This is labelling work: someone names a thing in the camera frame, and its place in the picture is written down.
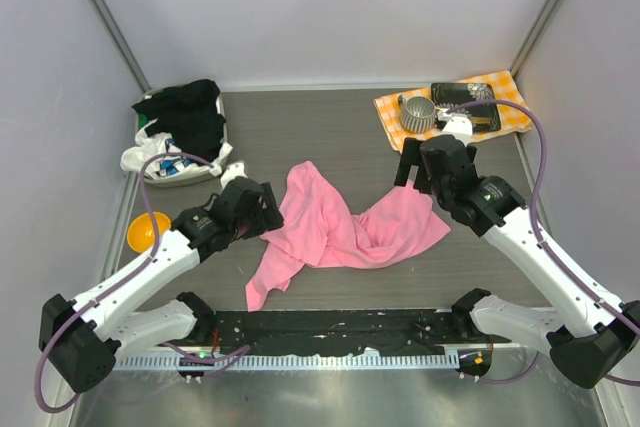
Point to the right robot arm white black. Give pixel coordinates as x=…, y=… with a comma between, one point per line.
x=590, y=330

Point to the black floral rectangular plate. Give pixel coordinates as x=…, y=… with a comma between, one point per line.
x=452, y=94

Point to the black t shirt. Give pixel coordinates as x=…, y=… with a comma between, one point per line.
x=189, y=114

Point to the white slotted cable duct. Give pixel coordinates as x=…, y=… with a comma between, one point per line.
x=369, y=360

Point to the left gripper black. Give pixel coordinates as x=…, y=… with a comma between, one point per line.
x=268, y=220

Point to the gold spoon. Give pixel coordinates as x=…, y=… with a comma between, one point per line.
x=480, y=119

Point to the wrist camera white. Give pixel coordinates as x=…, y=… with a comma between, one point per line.
x=457, y=125
x=233, y=171

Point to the grey striped cup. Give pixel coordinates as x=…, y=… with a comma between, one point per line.
x=417, y=114

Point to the orange checkered cloth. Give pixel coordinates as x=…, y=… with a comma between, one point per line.
x=504, y=88

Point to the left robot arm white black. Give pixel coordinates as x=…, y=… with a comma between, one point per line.
x=83, y=338

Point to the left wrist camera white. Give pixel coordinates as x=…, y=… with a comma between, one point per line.
x=233, y=171

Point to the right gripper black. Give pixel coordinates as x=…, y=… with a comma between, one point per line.
x=411, y=156

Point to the grey laundry basket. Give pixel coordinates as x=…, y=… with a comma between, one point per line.
x=200, y=174

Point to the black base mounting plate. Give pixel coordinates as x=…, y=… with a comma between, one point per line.
x=328, y=333

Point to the orange plastic bowl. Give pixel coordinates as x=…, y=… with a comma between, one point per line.
x=140, y=234

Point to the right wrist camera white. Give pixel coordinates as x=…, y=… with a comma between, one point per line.
x=457, y=125

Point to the pink t shirt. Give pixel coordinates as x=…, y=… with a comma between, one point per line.
x=319, y=231

